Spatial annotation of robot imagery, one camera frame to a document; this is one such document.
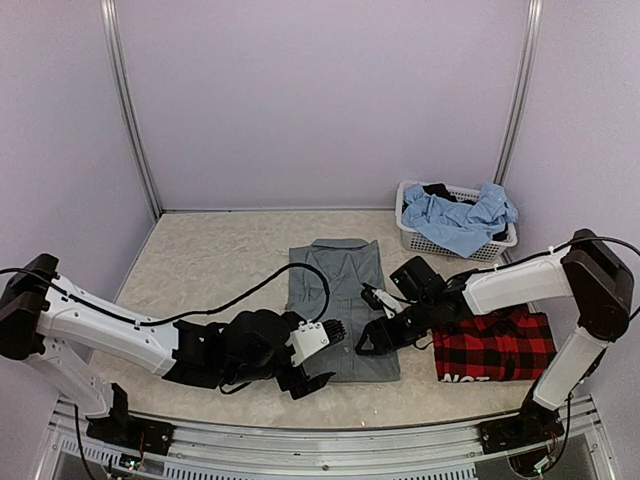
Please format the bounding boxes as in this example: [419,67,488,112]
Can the left aluminium frame post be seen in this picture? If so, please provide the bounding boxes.
[100,0,164,222]

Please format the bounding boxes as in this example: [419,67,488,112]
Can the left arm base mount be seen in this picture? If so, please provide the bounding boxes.
[87,383,175,456]

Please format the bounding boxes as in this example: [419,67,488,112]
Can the red black plaid shirt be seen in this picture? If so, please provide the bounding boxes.
[432,304,557,383]

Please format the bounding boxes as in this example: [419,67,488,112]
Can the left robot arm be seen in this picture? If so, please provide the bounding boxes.
[1,254,345,445]

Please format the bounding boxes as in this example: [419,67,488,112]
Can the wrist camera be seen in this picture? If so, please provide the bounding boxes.
[361,283,403,319]
[286,319,346,367]

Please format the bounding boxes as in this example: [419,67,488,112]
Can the front aluminium rail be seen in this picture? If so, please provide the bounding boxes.
[37,394,614,480]

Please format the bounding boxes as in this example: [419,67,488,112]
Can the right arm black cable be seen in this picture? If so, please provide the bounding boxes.
[444,237,640,321]

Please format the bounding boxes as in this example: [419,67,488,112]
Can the black garment in basket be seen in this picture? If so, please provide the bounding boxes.
[419,182,511,246]

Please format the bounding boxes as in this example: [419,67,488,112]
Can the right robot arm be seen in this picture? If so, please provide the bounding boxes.
[356,229,639,444]

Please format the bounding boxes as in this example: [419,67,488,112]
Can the white plastic laundry basket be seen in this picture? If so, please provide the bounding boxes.
[395,180,518,262]

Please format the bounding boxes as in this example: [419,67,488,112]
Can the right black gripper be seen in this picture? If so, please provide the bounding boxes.
[356,296,437,355]

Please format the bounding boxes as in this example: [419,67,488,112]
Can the light blue shirt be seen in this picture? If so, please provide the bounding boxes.
[399,182,520,260]

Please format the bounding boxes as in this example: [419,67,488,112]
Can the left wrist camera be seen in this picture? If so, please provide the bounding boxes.
[286,319,346,367]

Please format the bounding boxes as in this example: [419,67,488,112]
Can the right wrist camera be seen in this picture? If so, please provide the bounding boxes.
[361,283,403,319]

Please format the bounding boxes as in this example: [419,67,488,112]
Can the grey long sleeve shirt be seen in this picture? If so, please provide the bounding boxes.
[289,239,401,383]

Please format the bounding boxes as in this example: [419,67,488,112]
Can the right aluminium frame post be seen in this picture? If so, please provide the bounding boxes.
[493,0,544,186]

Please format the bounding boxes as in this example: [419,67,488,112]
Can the aluminium frame post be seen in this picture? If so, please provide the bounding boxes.
[100,0,164,222]
[493,0,544,186]

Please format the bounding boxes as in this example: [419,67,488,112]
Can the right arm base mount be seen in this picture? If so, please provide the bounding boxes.
[478,397,565,454]

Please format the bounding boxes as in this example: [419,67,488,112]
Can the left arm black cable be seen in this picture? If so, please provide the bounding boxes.
[0,263,332,396]

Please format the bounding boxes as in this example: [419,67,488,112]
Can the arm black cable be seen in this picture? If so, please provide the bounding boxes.
[444,237,640,321]
[0,263,332,396]

